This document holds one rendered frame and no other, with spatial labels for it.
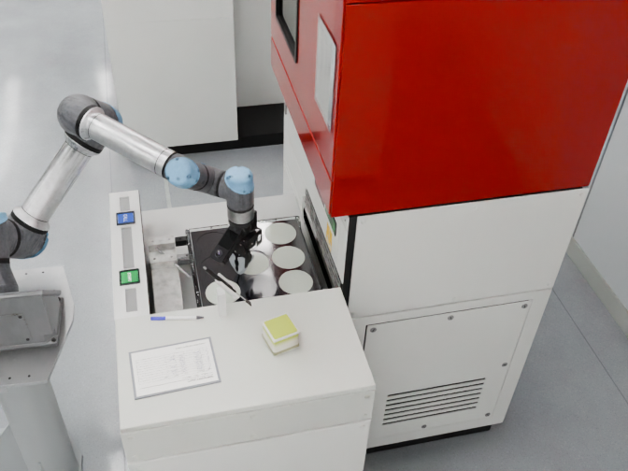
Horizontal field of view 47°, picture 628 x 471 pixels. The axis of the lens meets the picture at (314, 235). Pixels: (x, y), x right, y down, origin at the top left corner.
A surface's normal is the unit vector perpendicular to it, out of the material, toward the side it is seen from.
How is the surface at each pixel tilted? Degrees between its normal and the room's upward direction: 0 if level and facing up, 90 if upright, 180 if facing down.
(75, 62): 0
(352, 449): 90
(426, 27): 90
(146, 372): 0
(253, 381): 0
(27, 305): 90
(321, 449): 90
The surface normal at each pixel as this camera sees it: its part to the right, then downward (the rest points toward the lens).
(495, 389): 0.23, 0.66
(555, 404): 0.04, -0.75
